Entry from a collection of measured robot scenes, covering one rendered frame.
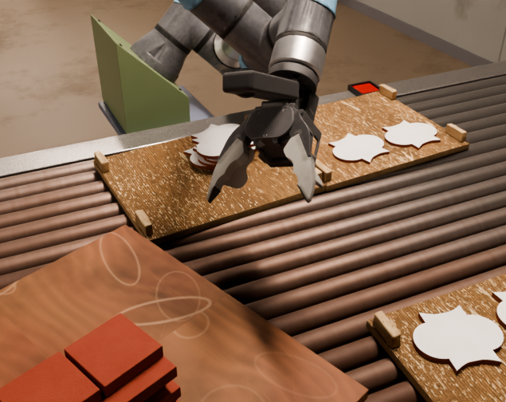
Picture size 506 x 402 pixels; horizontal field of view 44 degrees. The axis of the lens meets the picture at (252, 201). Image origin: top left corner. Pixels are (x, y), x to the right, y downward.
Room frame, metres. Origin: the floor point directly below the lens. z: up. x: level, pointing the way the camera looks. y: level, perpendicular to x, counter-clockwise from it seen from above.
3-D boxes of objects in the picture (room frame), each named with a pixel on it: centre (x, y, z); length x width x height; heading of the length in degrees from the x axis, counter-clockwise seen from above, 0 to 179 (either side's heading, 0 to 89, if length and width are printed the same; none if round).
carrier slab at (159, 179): (1.20, 0.11, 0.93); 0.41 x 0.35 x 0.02; 119
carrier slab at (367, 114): (1.39, -0.26, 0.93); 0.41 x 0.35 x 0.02; 118
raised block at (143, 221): (0.99, 0.21, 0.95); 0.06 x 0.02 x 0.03; 29
